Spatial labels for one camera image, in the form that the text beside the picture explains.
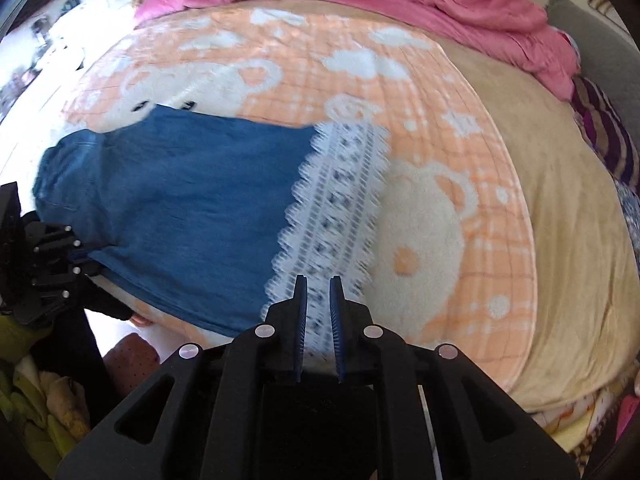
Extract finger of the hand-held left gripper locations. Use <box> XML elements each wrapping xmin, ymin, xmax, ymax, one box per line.
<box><xmin>24</xmin><ymin>222</ymin><xmax>102</xmax><ymax>268</ymax></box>
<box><xmin>14</xmin><ymin>261</ymin><xmax>104</xmax><ymax>326</ymax></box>

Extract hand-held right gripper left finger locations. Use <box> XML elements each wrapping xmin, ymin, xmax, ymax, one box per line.
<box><xmin>54</xmin><ymin>274</ymin><xmax>308</xmax><ymax>480</ymax></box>

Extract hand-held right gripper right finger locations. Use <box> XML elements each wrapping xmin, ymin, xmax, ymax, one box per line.
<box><xmin>328</xmin><ymin>276</ymin><xmax>585</xmax><ymax>480</ymax></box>

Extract blue denim pants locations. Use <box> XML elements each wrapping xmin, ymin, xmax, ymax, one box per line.
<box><xmin>32</xmin><ymin>104</ymin><xmax>391</xmax><ymax>361</ymax></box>

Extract dark cloth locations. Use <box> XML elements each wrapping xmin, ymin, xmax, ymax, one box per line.
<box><xmin>50</xmin><ymin>280</ymin><xmax>135</xmax><ymax>443</ymax></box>

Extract yellow and cream cloth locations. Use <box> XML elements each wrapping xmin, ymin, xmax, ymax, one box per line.
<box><xmin>0</xmin><ymin>355</ymin><xmax>92</xmax><ymax>463</ymax></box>

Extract cluttered white desk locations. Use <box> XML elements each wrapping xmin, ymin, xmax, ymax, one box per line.
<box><xmin>0</xmin><ymin>0</ymin><xmax>137</xmax><ymax>116</ymax></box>

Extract orange bear print blanket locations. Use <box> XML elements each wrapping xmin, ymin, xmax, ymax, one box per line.
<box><xmin>50</xmin><ymin>7</ymin><xmax>540</xmax><ymax>392</ymax></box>

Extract beige bed sheet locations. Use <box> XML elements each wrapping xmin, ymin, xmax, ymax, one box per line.
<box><xmin>442</xmin><ymin>40</ymin><xmax>637</xmax><ymax>413</ymax></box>

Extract floral bed skirt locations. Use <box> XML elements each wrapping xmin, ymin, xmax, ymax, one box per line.
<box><xmin>530</xmin><ymin>385</ymin><xmax>626</xmax><ymax>453</ymax></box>

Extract blue floral pillow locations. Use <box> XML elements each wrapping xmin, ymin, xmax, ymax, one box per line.
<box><xmin>612</xmin><ymin>180</ymin><xmax>640</xmax><ymax>263</ymax></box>

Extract purple striped pillow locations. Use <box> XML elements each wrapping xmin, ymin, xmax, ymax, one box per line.
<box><xmin>570</xmin><ymin>75</ymin><xmax>640</xmax><ymax>188</ymax></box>

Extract grey padded headboard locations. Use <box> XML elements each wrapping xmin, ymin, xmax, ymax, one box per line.
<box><xmin>545</xmin><ymin>0</ymin><xmax>640</xmax><ymax>161</ymax></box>

